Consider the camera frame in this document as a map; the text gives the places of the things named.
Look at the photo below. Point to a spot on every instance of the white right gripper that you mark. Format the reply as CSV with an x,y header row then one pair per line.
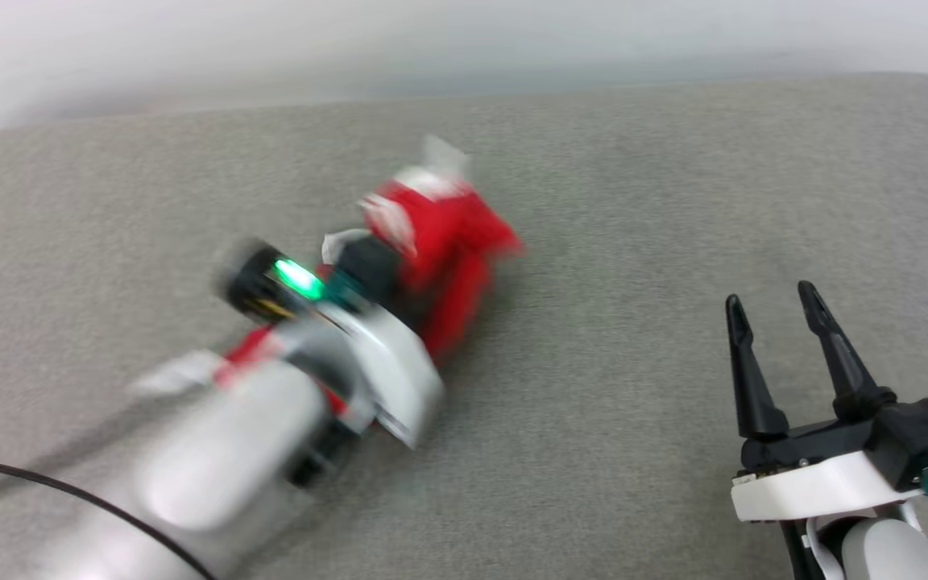
x,y
818,487

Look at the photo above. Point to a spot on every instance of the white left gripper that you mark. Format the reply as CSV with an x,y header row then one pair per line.
x,y
395,370

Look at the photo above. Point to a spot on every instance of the red and white basketball jersey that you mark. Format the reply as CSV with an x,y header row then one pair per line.
x,y
448,234

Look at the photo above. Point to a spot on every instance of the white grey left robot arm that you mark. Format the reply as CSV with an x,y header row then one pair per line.
x,y
214,459

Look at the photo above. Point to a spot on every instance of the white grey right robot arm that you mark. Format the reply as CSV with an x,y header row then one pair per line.
x,y
883,552

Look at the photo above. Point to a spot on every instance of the grey fabric sofa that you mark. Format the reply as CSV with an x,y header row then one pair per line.
x,y
673,201

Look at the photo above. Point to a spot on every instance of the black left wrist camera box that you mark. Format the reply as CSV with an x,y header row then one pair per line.
x,y
367,270

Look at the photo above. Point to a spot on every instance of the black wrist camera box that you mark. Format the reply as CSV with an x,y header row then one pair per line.
x,y
923,439
367,270

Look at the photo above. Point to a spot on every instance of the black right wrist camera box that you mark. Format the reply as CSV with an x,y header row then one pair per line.
x,y
923,439

